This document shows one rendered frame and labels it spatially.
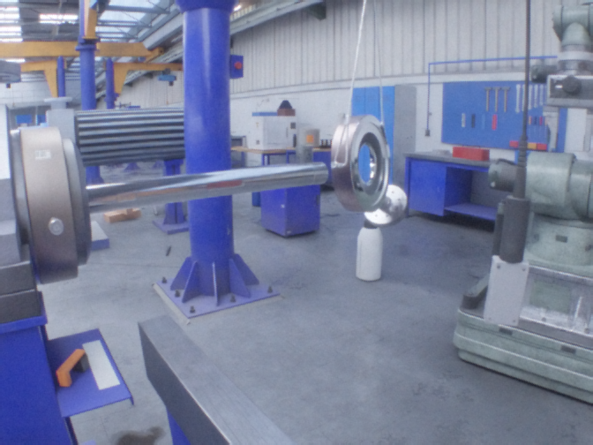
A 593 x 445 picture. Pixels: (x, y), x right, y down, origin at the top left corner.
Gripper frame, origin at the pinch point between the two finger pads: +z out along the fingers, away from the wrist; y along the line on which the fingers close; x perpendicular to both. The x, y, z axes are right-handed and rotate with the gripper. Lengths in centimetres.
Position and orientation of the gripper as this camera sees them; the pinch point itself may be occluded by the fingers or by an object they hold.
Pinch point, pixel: (570, 141)
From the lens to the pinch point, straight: 201.9
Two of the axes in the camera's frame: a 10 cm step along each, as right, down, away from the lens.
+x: -6.9, 1.8, -7.0
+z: 0.0, 9.7, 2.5
